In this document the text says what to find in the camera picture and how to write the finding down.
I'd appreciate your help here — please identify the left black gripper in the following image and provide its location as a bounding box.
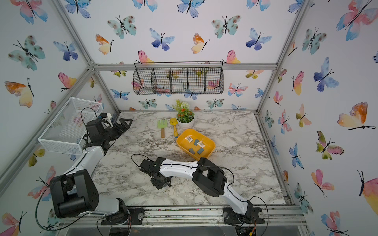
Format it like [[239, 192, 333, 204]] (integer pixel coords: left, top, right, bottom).
[[102, 118, 132, 143]]

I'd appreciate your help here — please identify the white eraser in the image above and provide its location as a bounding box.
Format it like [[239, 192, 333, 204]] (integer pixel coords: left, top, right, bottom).
[[185, 136, 193, 143], [168, 187, 175, 197], [198, 141, 206, 148]]

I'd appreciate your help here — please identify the yellow plastic storage box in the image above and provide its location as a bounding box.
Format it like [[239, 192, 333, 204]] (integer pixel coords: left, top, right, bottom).
[[176, 129, 216, 161]]

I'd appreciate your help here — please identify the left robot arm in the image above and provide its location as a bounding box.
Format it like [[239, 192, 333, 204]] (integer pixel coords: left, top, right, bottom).
[[49, 118, 133, 225]]

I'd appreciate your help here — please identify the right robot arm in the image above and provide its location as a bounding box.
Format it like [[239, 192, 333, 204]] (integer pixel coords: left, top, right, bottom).
[[139, 157, 253, 222]]

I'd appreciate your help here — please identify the yellow toy shovel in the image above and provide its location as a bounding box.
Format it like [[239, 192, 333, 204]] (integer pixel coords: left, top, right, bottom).
[[170, 118, 178, 139]]

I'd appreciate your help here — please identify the white pot artificial plant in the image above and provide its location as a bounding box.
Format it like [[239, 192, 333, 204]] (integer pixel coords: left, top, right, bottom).
[[173, 99, 195, 130]]

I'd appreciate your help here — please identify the green garden fork wooden handle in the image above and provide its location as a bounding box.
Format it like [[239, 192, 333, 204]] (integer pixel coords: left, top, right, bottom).
[[157, 119, 167, 139]]

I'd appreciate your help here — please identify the white mesh wall basket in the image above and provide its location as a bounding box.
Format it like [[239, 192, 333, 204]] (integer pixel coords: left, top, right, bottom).
[[38, 97, 103, 154]]

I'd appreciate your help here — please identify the black wire wall basket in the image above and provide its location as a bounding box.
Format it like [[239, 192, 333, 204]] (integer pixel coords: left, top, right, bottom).
[[132, 61, 224, 95]]

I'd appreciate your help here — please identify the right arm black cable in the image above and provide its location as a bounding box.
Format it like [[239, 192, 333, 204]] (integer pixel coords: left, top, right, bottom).
[[218, 166, 269, 236]]

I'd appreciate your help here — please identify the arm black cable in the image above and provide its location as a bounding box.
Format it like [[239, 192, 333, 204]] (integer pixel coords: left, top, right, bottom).
[[218, 166, 269, 236], [34, 176, 89, 232]]

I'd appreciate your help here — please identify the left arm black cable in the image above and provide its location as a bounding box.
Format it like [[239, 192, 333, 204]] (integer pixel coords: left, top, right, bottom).
[[34, 176, 89, 232]]

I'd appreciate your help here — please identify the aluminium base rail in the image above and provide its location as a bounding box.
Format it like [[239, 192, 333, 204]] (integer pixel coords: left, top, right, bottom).
[[58, 206, 308, 228]]

